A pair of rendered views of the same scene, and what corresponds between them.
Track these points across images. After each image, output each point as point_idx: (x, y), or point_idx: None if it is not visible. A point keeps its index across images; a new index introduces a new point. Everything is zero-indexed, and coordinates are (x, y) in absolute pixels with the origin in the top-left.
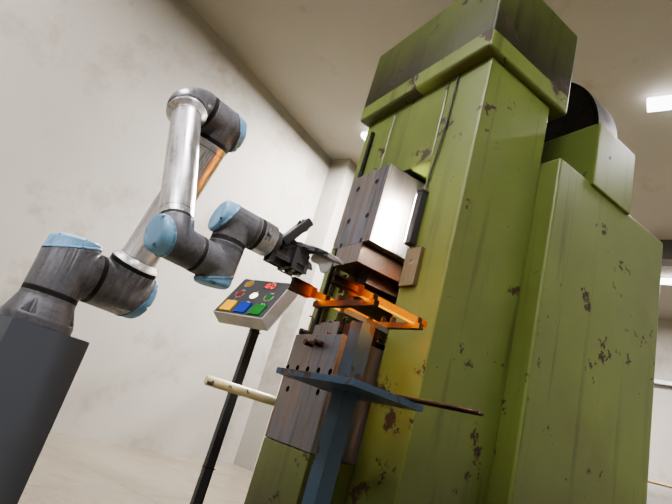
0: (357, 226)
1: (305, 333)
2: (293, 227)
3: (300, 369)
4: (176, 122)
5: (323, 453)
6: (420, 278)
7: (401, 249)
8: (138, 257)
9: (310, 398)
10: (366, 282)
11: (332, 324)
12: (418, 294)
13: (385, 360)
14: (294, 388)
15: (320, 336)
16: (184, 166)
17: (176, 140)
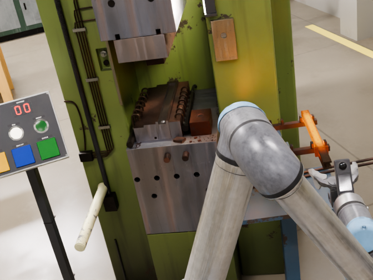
0: (138, 12)
1: (134, 143)
2: (342, 175)
3: (164, 178)
4: (314, 209)
5: (292, 238)
6: (241, 49)
7: (180, 9)
8: None
9: (200, 196)
10: (164, 62)
11: (167, 125)
12: (245, 65)
13: None
14: (166, 193)
15: (177, 147)
16: (357, 242)
17: (333, 227)
